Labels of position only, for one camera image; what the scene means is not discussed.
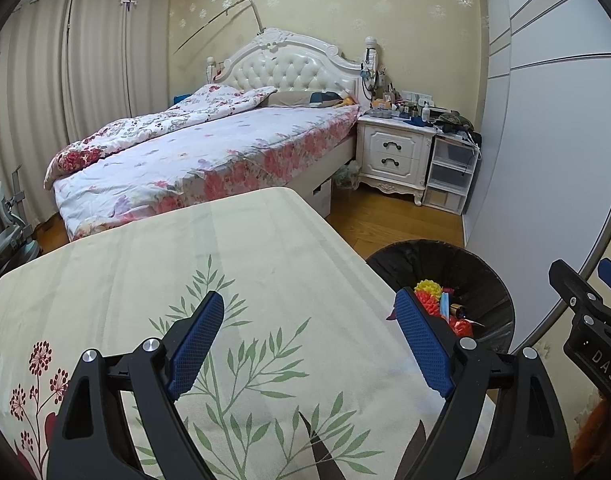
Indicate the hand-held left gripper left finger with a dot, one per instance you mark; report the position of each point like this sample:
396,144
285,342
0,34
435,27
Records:
195,345

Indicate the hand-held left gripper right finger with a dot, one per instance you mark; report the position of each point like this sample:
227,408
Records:
425,345

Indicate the red foam fruit net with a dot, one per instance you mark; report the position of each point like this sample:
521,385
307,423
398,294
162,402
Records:
428,305

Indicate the orange plastic bag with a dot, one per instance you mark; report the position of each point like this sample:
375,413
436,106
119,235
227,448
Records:
463,329

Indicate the light blue tube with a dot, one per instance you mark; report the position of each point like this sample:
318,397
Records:
444,305

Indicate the yellow foam fruit net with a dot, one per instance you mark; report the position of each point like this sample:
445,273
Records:
429,287

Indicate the dark red wrapper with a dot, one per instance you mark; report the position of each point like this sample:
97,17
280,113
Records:
448,291

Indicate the black lined waste bin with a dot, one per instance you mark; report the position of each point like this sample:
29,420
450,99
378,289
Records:
420,260

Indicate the white sliding door wardrobe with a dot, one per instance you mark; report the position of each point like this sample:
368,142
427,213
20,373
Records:
545,160

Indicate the clear plastic drawer unit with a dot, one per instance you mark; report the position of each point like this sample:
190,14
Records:
448,175

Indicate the white storage box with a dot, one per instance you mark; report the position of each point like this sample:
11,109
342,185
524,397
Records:
321,197

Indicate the clear plastic bag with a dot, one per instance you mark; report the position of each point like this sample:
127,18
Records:
345,175

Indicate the white nightstand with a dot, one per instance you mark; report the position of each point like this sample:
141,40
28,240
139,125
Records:
390,155

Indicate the floral bed sheet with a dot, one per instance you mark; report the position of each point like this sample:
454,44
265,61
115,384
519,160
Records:
235,145

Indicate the grey office chair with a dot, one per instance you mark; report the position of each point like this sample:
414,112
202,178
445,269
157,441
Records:
10,240

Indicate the floral quilt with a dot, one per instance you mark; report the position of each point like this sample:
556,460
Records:
150,125

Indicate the pile of small bedside items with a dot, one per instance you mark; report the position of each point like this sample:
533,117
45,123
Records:
415,112

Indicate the small yellow item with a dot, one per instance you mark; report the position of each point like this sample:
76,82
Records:
348,102

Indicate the grey pillow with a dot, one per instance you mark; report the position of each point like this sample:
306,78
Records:
295,98

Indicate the bed with floral bedding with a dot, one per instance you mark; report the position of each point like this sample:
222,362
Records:
285,65

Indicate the white handheld gadget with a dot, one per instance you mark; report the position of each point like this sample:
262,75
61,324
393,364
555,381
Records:
369,52

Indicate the beige curtain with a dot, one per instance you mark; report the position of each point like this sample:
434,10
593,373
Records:
85,60

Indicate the thin bent metal rod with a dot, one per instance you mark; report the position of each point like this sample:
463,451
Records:
257,17

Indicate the curtain clip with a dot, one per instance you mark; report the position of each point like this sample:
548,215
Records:
128,1

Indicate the white wall socket strip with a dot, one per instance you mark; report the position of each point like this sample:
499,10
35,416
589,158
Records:
415,96

